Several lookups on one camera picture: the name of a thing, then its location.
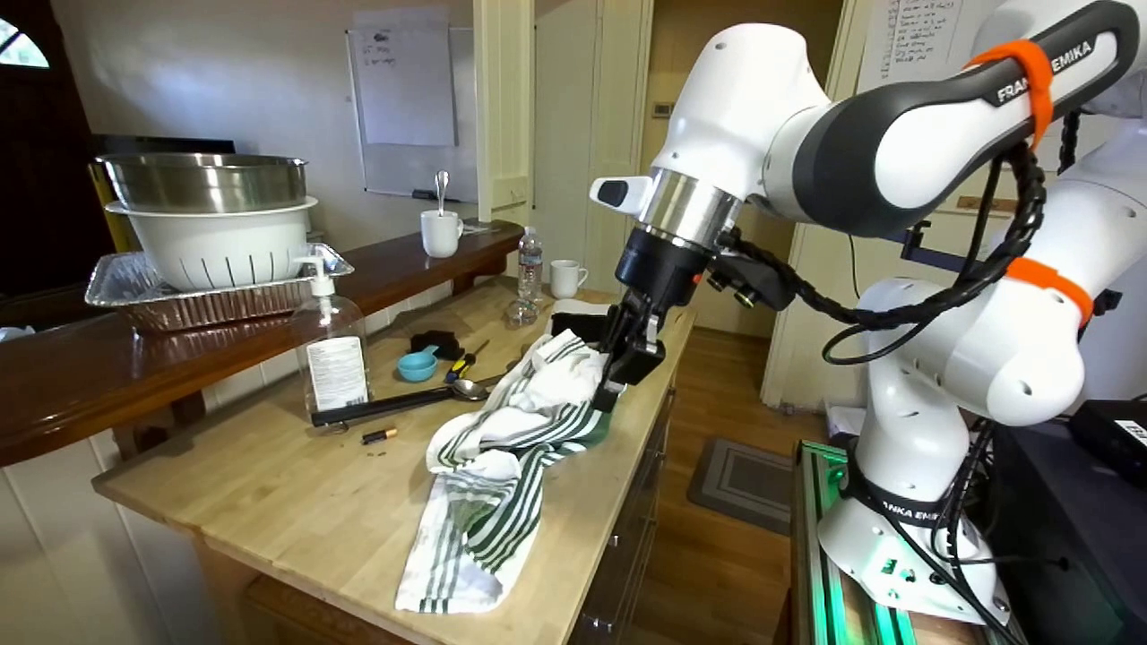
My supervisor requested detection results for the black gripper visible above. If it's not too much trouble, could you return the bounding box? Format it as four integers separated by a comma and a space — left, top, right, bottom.
593, 228, 711, 414

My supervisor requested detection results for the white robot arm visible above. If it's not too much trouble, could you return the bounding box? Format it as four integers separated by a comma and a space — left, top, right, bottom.
593, 0, 1144, 627

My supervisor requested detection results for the black cloth item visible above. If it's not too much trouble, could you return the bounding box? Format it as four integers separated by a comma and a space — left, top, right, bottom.
551, 312, 610, 349

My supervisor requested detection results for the small white mug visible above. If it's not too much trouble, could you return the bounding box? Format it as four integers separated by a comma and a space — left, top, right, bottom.
549, 259, 588, 299

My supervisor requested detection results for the clear plastic water bottle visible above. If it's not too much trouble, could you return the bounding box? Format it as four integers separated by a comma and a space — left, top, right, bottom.
507, 227, 547, 325

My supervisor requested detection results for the grey floor mat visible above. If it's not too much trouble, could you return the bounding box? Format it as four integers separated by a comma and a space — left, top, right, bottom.
690, 439, 791, 534

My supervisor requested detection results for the green striped white towel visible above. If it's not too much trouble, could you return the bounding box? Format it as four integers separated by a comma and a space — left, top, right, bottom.
396, 329, 610, 612

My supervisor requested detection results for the light blue measuring cup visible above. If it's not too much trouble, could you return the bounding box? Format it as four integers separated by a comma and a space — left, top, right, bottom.
396, 349, 439, 385

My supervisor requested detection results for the white mug with spoon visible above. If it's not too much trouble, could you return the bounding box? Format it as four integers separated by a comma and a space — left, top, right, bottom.
419, 172, 464, 259

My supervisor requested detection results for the clear soap pump bottle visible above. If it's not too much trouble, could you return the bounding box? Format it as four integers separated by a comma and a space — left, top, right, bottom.
294, 256, 368, 424

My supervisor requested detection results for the black box at right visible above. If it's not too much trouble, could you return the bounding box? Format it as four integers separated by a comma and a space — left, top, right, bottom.
990, 403, 1147, 645

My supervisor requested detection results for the white plastic colander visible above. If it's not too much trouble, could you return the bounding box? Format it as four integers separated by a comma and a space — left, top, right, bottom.
125, 199, 315, 289

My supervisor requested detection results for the stainless steel mixing bowl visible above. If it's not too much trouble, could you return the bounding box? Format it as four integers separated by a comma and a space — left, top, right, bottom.
96, 151, 308, 214

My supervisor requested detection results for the aluminium foil tray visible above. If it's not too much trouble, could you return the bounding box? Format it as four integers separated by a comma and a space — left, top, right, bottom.
82, 252, 314, 332

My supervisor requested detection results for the dark wooden bar shelf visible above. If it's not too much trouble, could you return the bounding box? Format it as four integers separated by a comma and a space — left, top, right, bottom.
0, 222, 519, 465

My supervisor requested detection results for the black yellow handled tool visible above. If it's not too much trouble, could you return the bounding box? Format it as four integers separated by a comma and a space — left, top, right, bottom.
446, 341, 493, 385

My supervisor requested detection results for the long black handled ladle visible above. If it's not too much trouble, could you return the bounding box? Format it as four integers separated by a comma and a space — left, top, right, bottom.
314, 379, 487, 428

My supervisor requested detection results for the green metal robot frame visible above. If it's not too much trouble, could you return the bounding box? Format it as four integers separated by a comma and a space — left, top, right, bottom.
797, 439, 925, 645

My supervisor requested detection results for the white paper on wall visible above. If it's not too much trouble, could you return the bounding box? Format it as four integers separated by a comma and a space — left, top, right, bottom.
348, 9, 455, 146

